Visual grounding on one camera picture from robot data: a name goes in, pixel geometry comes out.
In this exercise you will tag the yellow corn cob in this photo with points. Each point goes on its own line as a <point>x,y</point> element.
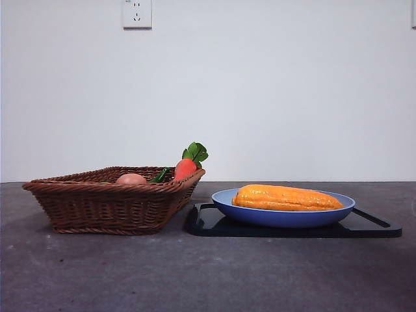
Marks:
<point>286,198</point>

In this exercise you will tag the blue round plate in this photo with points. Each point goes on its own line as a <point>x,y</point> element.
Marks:
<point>279,218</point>

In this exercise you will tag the brown wicker basket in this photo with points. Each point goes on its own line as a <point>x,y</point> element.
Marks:
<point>97,208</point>

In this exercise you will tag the orange toy carrot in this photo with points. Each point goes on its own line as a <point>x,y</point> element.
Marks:
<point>184,168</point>

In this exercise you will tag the green vegetable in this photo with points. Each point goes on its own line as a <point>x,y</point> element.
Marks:
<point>161,175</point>

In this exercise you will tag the dark cutting board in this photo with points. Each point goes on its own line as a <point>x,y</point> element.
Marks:
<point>208,227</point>

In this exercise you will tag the brown egg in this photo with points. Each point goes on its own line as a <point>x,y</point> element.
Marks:
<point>131,179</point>

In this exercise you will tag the white wall socket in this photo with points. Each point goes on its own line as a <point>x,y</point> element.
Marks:
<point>137,16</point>

